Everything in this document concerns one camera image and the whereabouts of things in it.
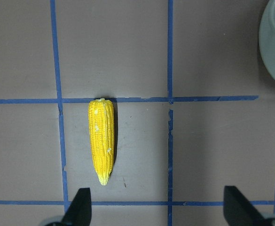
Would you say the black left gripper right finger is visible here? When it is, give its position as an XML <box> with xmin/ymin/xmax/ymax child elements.
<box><xmin>223</xmin><ymin>186</ymin><xmax>268</xmax><ymax>226</ymax></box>

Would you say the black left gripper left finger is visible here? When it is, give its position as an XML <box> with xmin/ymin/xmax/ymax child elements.
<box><xmin>61</xmin><ymin>188</ymin><xmax>92</xmax><ymax>226</ymax></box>

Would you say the yellow corn cob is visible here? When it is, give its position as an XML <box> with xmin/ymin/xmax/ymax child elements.
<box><xmin>88</xmin><ymin>98</ymin><xmax>115</xmax><ymax>186</ymax></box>

